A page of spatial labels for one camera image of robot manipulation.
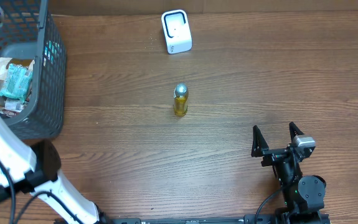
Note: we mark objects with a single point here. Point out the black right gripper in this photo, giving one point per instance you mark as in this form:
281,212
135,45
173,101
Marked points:
260,149

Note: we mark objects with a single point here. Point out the mint green wipes pack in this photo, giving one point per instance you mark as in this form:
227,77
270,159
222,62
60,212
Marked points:
17,82

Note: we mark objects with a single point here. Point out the yellow liquid bottle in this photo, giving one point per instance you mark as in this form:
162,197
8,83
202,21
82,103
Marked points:
181,94

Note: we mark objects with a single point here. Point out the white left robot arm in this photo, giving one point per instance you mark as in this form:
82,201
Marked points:
29,163

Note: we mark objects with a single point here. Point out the white barcode scanner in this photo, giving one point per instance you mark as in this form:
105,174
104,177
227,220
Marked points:
176,31

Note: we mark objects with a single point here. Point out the dark grey plastic basket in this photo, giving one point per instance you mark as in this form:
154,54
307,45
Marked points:
28,31

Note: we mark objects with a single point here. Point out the brown snack packet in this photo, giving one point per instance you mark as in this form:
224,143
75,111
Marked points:
11,107

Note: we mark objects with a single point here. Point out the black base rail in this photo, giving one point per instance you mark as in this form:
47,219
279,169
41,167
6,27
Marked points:
197,221

